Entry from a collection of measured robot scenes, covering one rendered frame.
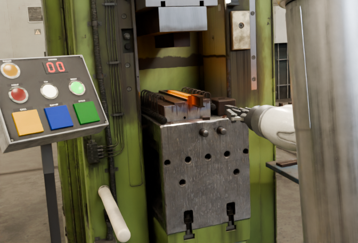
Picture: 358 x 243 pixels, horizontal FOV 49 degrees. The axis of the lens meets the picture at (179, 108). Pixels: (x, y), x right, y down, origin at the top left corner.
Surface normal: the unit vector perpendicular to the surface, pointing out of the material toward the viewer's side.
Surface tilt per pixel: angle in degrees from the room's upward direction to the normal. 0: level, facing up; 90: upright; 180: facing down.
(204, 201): 90
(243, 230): 90
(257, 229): 90
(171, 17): 90
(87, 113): 60
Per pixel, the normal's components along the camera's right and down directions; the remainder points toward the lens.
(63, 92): 0.57, -0.43
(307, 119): -0.86, 0.07
